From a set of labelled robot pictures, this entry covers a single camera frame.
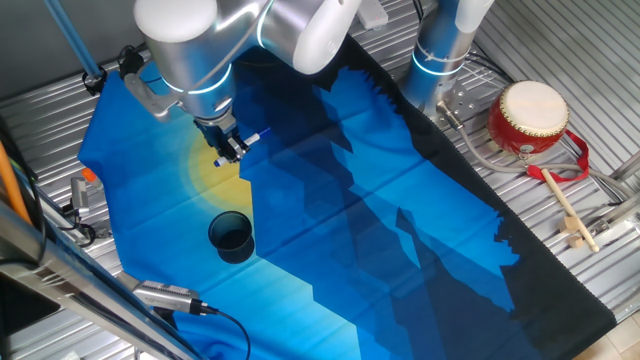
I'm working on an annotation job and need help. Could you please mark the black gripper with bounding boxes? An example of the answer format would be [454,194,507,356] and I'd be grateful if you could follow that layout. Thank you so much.
[195,115,252,164]

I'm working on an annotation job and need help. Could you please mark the white pen with blue cap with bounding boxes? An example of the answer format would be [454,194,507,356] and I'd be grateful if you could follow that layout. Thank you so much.
[213,126,272,168]

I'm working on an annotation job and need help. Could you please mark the dark blue cup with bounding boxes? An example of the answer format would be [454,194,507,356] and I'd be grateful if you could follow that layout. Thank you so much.
[207,210,256,265]

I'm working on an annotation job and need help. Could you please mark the blue mountain print cloth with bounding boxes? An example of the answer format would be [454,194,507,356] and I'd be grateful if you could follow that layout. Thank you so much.
[77,37,617,360]

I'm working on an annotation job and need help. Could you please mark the black pole clamp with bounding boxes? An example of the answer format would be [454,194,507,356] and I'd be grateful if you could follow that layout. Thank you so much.
[81,64,109,97]

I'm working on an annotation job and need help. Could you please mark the blue pole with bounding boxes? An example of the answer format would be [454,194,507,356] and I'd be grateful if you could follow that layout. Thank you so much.
[42,0,104,81]

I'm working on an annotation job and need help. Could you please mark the white power strip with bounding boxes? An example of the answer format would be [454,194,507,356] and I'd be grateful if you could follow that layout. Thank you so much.
[355,0,390,30]

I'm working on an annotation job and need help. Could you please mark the orange pole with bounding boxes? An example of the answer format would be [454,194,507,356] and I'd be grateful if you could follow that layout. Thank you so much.
[0,139,34,226]

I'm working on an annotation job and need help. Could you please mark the red drum with white skin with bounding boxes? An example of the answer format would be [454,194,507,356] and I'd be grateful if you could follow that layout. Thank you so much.
[486,80,571,156]

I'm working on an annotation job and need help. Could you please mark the wooden drumstick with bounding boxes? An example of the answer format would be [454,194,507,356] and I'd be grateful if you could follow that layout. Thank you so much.
[540,167,601,254]

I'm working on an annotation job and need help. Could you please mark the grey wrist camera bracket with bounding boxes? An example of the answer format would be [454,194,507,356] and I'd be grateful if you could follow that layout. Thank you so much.
[123,72,182,124]

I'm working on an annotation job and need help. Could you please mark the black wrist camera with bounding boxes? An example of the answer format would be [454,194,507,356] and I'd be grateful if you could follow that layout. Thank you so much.
[117,43,147,79]

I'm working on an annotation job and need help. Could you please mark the small grey camera orange button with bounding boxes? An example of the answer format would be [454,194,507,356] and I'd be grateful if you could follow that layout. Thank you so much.
[68,167,104,221]

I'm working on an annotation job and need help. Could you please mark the silver camera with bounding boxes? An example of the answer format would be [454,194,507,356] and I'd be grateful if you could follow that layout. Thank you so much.
[130,279,219,317]

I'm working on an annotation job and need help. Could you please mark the black camera cable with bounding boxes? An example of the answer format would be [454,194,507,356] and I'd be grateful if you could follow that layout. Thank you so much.
[202,304,252,360]

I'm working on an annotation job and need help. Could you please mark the aluminium frame bar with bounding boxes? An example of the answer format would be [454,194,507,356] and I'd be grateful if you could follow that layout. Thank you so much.
[587,149,640,239]
[0,199,201,360]

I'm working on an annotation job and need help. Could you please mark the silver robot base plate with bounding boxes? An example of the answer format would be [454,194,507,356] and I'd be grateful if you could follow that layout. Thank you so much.
[424,79,482,127]

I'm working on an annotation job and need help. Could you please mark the black base cables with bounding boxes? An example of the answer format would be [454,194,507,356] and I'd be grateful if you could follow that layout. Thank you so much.
[464,47,514,85]

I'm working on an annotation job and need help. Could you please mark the red drum strap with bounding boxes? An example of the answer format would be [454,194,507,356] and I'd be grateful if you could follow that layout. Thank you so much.
[526,128,591,183]

